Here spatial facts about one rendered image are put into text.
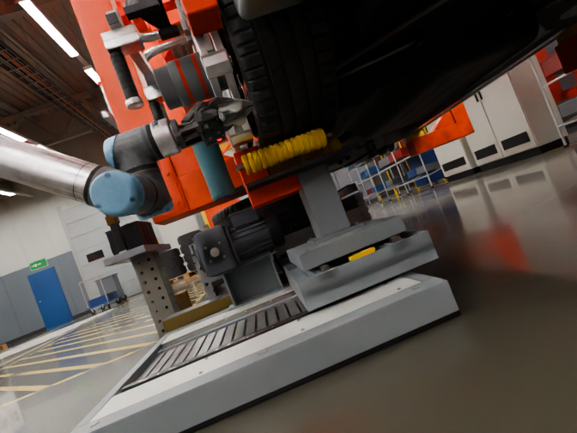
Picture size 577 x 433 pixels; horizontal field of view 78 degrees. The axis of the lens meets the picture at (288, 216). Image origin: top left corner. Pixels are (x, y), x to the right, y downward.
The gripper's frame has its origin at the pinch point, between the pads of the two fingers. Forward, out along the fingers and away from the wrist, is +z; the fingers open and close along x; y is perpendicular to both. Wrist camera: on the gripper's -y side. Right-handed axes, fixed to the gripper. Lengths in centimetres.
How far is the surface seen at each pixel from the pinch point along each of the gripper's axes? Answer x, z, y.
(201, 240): -49, -30, -12
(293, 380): -31, -14, 57
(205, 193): -50, -24, -40
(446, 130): -182, 212, -182
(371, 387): -23, -2, 67
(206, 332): -67, -39, 14
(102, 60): -1, -45, -90
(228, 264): -58, -24, -3
